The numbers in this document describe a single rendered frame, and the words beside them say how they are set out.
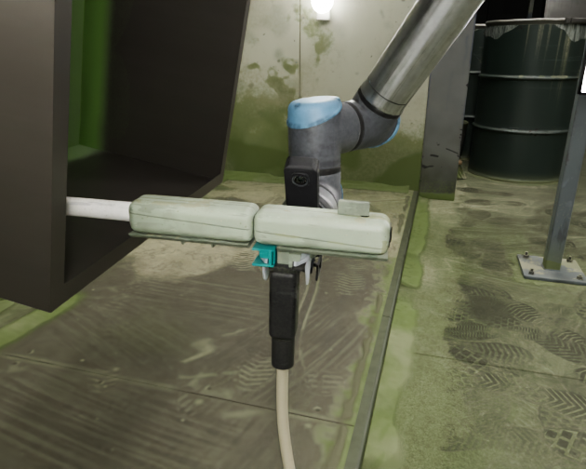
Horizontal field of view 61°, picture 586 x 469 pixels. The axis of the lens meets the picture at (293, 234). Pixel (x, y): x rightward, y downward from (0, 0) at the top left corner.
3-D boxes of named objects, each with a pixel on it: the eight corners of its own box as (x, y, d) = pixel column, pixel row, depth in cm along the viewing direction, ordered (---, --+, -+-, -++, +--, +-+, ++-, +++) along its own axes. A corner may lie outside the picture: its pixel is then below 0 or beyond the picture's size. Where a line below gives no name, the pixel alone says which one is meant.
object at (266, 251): (280, 254, 61) (281, 237, 61) (273, 267, 58) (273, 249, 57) (259, 252, 62) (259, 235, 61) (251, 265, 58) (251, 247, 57)
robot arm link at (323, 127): (321, 94, 90) (322, 162, 94) (273, 98, 83) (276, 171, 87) (362, 95, 84) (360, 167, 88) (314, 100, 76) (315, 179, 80)
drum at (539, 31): (455, 163, 340) (472, 22, 309) (540, 163, 338) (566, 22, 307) (483, 184, 285) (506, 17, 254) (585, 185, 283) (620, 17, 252)
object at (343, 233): (376, 365, 65) (392, 198, 57) (375, 388, 61) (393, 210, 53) (44, 321, 73) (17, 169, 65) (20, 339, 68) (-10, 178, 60)
